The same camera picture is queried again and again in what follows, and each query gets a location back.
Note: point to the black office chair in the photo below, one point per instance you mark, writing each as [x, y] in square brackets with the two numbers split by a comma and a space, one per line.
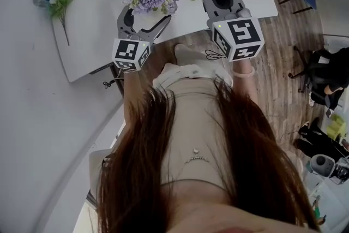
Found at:
[302, 68]

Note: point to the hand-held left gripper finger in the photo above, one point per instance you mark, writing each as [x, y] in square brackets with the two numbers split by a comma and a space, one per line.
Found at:
[155, 32]
[121, 27]

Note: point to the black table frame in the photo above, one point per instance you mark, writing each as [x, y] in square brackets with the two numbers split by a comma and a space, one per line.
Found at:
[115, 82]

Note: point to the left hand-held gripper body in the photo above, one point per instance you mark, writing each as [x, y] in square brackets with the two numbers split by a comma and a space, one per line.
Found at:
[128, 53]

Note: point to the pink bangle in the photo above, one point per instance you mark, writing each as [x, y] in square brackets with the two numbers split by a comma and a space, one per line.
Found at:
[244, 76]

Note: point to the person's beige top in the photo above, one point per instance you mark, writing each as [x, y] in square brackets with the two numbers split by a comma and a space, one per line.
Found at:
[191, 122]

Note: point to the yellow-green plastic seat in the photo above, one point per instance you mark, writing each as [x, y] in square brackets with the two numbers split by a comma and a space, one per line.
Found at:
[335, 128]

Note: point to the white vase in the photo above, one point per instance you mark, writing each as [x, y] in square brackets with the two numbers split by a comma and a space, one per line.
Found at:
[147, 21]

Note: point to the grey white machine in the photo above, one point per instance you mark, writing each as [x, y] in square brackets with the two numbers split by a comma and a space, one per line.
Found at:
[323, 166]

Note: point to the person's right forearm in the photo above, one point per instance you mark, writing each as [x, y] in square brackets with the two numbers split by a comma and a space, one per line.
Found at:
[245, 87]

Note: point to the person's white trousers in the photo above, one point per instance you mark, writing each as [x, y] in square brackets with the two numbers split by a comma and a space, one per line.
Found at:
[191, 71]

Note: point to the blue flower bunch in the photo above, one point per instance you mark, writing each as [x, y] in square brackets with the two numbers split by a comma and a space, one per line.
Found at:
[58, 5]

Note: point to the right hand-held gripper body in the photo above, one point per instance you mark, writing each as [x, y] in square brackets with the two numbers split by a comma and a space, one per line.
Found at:
[242, 35]

